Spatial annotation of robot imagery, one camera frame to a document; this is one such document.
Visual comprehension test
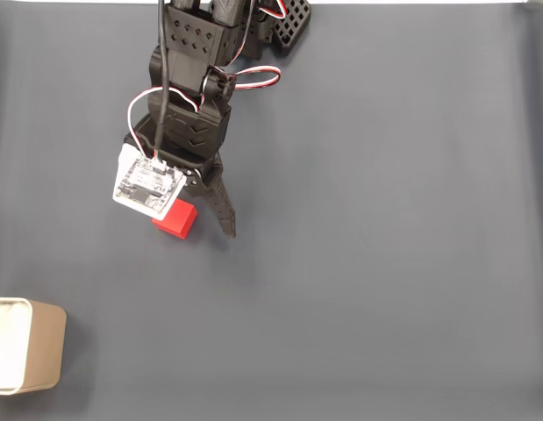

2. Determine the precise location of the red cube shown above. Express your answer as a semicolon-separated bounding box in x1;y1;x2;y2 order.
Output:
151;197;198;241

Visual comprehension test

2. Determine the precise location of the beige white box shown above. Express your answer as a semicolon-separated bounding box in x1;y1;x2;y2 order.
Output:
0;296;68;396

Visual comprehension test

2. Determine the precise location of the grey table mat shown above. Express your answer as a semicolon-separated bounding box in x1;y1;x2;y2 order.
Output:
0;3;543;421

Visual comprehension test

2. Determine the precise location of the white padding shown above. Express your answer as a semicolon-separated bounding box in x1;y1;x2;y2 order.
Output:
0;302;30;389

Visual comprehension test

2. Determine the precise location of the white camera board mount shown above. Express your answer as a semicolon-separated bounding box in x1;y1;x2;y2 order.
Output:
111;142;188;221

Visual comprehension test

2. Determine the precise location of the white red gripper motor cable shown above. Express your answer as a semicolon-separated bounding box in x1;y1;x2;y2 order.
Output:
126;85;200;159

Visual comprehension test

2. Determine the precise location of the black camera cable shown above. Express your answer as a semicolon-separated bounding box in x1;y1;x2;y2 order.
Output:
153;0;170;161

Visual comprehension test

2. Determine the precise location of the white red wrist servo cable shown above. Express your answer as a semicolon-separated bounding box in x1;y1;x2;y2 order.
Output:
209;0;282;92

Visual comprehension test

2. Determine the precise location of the white red base servo cable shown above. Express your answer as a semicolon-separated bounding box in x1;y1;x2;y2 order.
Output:
262;0;288;19

